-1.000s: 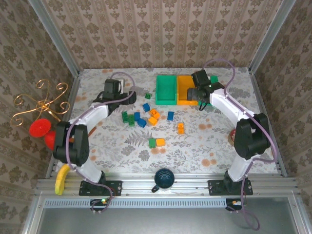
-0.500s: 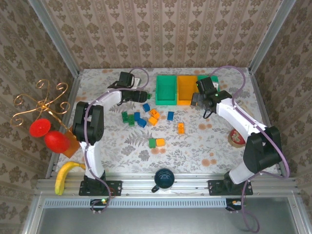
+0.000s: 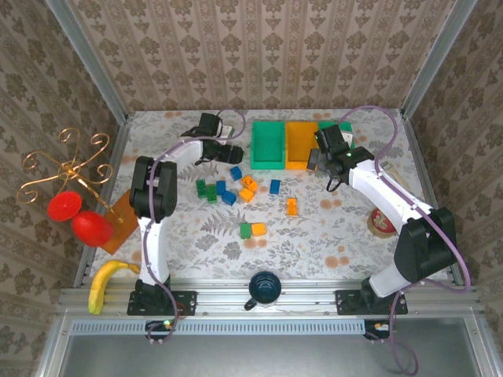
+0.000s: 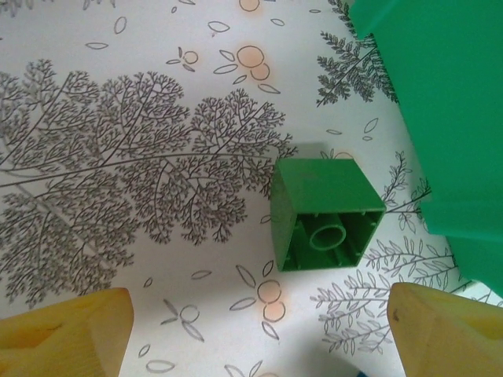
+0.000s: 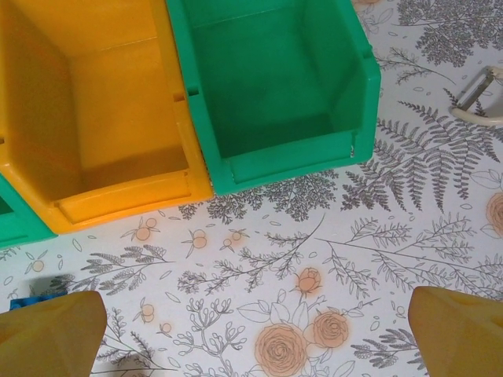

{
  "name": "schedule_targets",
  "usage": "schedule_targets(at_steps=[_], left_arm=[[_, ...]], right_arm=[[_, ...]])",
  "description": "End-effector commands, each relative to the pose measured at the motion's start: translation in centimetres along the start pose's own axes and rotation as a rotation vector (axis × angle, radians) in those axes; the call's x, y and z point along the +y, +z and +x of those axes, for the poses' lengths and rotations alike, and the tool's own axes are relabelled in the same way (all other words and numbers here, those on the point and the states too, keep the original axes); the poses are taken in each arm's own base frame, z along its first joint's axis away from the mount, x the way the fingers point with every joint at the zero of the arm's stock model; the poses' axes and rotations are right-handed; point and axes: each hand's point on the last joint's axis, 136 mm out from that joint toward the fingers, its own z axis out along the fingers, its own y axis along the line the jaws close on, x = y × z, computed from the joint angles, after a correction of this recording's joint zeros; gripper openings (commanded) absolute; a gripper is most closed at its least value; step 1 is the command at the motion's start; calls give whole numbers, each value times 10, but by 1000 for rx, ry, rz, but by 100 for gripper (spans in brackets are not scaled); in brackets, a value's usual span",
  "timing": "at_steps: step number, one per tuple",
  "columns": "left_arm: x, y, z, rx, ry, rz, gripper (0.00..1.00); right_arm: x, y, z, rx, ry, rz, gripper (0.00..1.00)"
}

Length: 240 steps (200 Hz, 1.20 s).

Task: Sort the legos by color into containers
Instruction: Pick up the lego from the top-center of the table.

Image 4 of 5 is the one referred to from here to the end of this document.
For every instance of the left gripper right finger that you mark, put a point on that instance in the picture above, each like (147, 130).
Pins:
(452, 337)

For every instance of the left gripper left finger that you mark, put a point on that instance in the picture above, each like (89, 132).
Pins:
(59, 341)

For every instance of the green square lego brick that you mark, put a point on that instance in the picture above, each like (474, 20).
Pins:
(326, 184)

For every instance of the green plastic bin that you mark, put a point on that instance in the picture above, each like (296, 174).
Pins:
(452, 118)

